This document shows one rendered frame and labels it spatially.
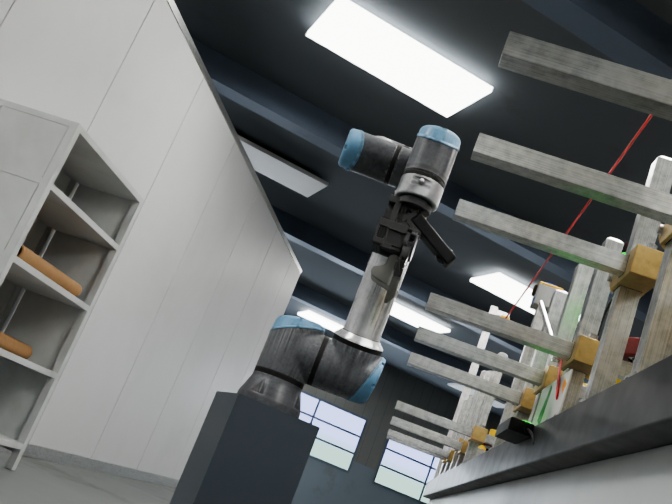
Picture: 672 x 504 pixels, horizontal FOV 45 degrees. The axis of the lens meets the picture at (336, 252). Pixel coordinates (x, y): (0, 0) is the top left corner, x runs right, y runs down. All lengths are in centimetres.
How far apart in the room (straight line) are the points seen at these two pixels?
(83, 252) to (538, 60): 394
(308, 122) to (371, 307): 472
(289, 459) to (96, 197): 280
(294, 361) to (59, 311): 248
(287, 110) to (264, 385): 479
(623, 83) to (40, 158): 325
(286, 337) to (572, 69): 155
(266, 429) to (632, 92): 156
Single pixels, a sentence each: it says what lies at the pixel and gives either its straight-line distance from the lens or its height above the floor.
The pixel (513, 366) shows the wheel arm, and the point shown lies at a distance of 184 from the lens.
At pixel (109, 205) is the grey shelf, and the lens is 473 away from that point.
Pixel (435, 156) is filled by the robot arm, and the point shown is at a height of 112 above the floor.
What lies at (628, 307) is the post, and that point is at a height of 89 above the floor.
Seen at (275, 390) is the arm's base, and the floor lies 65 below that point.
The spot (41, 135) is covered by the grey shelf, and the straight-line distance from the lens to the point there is 398.
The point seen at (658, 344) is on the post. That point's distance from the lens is 116.
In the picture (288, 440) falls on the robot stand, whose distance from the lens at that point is 227.
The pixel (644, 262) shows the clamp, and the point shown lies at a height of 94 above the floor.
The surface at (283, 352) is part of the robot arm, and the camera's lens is 232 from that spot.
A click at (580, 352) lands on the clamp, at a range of 158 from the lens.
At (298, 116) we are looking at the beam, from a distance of 693.
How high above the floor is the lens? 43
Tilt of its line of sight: 16 degrees up
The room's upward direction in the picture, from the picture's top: 22 degrees clockwise
